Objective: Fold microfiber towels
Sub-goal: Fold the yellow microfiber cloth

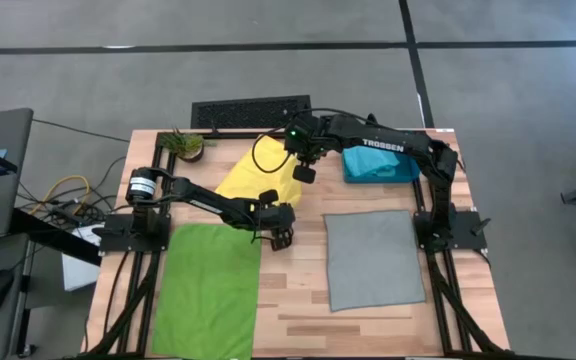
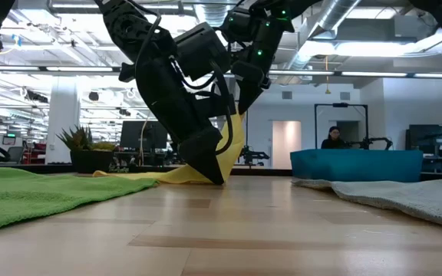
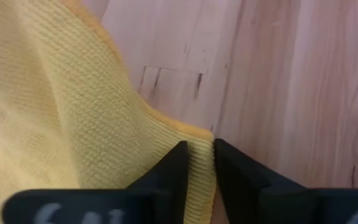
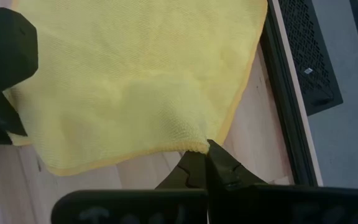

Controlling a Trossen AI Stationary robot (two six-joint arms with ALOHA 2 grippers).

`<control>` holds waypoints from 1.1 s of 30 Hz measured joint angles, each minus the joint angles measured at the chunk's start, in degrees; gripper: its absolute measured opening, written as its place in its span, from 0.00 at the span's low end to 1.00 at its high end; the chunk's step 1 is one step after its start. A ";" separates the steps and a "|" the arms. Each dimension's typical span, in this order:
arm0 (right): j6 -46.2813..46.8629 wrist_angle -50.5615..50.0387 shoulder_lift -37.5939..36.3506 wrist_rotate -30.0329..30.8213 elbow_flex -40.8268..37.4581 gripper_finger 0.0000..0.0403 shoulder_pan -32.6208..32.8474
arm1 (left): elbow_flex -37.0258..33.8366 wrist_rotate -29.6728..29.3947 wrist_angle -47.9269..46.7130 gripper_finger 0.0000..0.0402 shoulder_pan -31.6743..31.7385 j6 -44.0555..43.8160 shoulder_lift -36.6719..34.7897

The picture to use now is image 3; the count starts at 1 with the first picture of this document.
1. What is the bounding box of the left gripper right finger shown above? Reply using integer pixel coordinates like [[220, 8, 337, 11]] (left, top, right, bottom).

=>
[[213, 138, 358, 224]]

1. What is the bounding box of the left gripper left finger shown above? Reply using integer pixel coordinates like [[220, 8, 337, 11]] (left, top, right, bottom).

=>
[[0, 140, 190, 224]]

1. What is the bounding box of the yellow microfiber towel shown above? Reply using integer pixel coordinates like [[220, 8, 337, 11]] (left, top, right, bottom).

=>
[[0, 0, 216, 224]]

